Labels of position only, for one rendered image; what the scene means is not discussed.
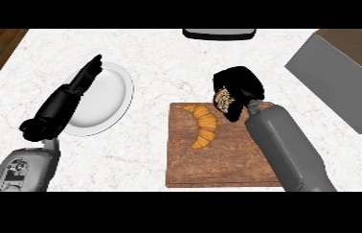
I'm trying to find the golden croissant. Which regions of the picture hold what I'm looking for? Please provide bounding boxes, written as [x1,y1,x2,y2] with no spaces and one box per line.
[180,104,218,151]

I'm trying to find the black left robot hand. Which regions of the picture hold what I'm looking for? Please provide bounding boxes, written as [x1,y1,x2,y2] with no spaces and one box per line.
[17,54,104,143]

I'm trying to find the white oval plate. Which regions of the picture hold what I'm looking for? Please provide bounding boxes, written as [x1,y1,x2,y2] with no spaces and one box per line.
[60,61,135,138]

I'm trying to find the brown wooden cutting board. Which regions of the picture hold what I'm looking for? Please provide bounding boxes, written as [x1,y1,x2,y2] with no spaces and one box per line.
[163,101,283,189]

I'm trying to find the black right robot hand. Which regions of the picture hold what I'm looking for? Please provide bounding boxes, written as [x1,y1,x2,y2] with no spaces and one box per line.
[212,65,265,123]

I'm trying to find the brown speckled cupcake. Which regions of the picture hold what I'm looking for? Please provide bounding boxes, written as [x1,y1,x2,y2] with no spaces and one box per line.
[214,86,236,114]

